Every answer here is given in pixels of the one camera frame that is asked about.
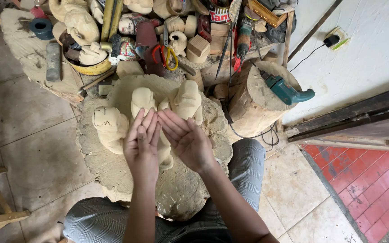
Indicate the person's left hand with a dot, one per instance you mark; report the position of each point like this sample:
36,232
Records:
142,158

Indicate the person's right hand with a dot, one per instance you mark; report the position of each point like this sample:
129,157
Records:
189,148

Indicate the large flat wood stump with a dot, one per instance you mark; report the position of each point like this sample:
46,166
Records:
113,175

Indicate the cracked unfinished wooden carving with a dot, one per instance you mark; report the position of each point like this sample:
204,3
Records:
110,130

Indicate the rounded unfinished wooden carving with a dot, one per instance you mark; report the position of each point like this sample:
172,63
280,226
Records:
187,101

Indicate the tall unfinished wooden carving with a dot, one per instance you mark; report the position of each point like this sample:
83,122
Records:
143,99

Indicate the grey plaid trousers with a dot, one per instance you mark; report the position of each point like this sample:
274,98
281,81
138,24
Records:
245,168

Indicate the round log stump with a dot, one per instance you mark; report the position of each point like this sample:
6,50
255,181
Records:
253,108

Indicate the red and yellow scissors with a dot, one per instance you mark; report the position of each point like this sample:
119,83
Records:
169,55

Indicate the yellow metal bowl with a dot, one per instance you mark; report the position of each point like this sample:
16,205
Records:
95,68

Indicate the light wooden block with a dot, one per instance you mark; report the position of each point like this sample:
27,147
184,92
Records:
198,45

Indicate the cluttered wooden workbench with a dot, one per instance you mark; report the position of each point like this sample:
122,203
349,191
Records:
214,40

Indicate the teal electric drill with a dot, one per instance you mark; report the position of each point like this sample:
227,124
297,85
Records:
287,91

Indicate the small pale wooden carving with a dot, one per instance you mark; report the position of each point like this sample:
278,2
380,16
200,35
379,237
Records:
93,54

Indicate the green red power tool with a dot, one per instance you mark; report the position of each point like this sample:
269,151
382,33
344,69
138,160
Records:
243,38

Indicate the grey sharpening stone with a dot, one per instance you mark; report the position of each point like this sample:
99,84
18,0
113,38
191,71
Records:
53,61

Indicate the painted wooden mask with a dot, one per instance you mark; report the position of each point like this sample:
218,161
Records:
128,24

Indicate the red tin can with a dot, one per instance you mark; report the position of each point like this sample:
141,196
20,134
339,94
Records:
219,14

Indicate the pale wooden elephant carving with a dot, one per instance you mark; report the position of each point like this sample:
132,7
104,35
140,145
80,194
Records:
79,25

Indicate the rough wooden slab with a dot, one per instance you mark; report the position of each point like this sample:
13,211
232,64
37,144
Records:
29,50

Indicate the blue tape roll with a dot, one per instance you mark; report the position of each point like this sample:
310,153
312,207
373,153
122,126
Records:
41,28

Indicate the long metal rod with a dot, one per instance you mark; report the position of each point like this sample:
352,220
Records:
314,31

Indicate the gilded picture frame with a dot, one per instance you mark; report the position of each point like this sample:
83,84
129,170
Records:
263,12

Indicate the dark wooden door frame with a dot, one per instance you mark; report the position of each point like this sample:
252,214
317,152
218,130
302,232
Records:
353,118

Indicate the wall socket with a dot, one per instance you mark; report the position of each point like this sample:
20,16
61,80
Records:
340,36

